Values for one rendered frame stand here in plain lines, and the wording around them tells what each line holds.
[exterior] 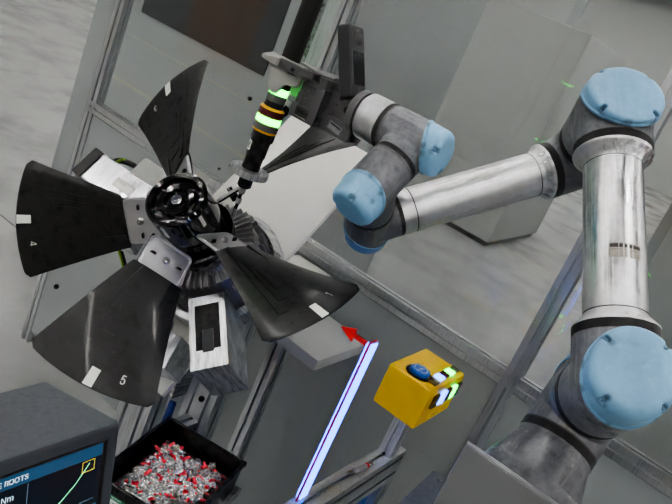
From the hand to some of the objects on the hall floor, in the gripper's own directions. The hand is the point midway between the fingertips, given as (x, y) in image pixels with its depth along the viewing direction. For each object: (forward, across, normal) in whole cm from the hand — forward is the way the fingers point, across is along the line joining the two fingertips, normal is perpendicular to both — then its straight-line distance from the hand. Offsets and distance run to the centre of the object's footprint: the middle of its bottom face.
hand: (278, 55), depth 123 cm
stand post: (+10, +33, -153) cm, 157 cm away
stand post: (+10, +10, -153) cm, 153 cm away
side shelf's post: (+8, +55, -153) cm, 162 cm away
